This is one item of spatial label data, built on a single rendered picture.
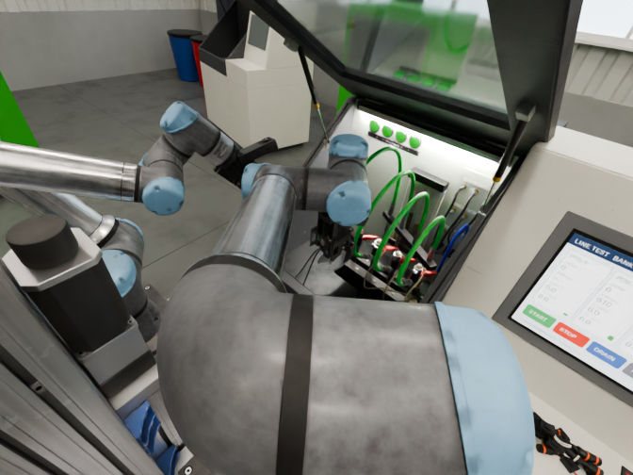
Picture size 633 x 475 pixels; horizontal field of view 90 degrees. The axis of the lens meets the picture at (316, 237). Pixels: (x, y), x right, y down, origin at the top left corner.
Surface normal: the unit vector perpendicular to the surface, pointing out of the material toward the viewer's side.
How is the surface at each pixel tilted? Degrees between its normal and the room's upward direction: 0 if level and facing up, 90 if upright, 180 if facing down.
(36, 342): 90
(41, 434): 90
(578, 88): 90
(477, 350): 2
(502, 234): 76
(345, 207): 90
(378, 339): 3
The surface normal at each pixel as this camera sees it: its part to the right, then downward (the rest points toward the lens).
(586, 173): -0.66, 0.23
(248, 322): -0.04, -0.82
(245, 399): -0.14, -0.28
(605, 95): -0.63, 0.46
